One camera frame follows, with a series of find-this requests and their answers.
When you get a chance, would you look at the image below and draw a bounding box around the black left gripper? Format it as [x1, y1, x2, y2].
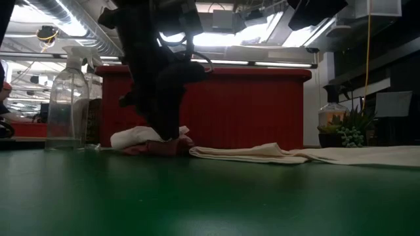
[118, 49, 214, 140]

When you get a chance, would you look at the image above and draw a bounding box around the maroon pink garment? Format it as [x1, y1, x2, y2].
[123, 137, 195, 157]

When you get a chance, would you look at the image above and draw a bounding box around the white garment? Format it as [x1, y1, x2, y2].
[110, 126, 190, 150]

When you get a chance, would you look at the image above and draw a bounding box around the red plastic laundry bin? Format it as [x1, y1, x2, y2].
[94, 65, 312, 151]

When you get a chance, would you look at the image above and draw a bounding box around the green table mat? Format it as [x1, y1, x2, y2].
[0, 146, 420, 236]

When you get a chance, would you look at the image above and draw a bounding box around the clear spray bottle white head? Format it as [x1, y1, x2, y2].
[45, 45, 102, 151]

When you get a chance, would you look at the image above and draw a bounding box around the ceiling light panel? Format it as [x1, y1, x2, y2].
[157, 12, 289, 47]

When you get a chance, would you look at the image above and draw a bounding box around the light wooden desk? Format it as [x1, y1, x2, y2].
[193, 45, 318, 66]

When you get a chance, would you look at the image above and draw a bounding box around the red object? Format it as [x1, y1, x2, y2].
[9, 123, 49, 138]

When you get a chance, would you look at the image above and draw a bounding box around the black yellow ceiling reel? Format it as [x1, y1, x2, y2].
[35, 25, 60, 45]

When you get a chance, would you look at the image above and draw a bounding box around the person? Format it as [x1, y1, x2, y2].
[0, 81, 33, 125]

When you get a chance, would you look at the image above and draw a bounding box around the cream canvas tote bag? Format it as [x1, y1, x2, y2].
[189, 142, 420, 168]

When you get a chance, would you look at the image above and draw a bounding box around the small potted succulent plant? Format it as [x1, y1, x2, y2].
[317, 98, 377, 148]

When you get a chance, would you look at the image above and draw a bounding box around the grey panel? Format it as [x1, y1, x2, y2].
[375, 90, 413, 118]

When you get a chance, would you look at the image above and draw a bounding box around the white ceiling box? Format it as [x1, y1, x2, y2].
[354, 0, 403, 18]

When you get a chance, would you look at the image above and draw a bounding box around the silver ventilation duct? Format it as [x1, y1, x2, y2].
[19, 0, 124, 57]

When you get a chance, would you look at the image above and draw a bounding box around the yellow hanging cable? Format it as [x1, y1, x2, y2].
[362, 0, 371, 111]

